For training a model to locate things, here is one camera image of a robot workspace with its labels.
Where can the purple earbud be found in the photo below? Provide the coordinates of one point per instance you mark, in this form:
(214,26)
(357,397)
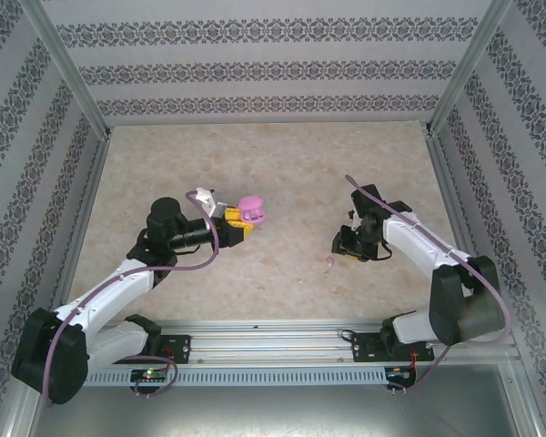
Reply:
(330,261)
(251,217)

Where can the purple earbud charging case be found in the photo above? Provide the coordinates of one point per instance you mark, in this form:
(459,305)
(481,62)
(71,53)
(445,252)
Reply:
(252,207)

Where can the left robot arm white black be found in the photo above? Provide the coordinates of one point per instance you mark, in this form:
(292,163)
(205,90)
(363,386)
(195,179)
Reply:
(104,291)

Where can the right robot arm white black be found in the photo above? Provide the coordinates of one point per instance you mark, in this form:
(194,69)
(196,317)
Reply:
(464,300)

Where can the right controller circuit board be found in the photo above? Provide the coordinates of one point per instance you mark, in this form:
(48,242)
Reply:
(400,374)

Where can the controller circuit board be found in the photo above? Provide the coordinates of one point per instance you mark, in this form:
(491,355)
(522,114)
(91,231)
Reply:
(149,374)
(400,374)

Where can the left controller circuit board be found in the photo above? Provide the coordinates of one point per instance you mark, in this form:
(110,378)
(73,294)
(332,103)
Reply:
(149,374)

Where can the grey metal shelf panel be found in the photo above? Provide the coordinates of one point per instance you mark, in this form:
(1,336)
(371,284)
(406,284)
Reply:
(273,414)

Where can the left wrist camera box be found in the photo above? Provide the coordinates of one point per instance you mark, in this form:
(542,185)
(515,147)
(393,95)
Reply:
(216,205)

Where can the aluminium side rail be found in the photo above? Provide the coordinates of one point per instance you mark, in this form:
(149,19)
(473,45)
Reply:
(457,205)
(79,227)

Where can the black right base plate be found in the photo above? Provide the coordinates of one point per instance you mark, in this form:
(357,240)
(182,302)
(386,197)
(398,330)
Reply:
(364,348)

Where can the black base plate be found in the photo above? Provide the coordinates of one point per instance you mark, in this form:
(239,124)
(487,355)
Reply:
(364,348)
(179,348)

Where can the aluminium mounting rail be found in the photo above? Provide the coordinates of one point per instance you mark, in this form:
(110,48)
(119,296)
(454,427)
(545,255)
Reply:
(273,341)

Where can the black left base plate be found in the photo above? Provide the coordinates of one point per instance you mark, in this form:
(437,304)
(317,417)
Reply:
(179,348)

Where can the aluminium frame post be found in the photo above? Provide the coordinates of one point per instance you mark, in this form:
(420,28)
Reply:
(471,68)
(63,68)

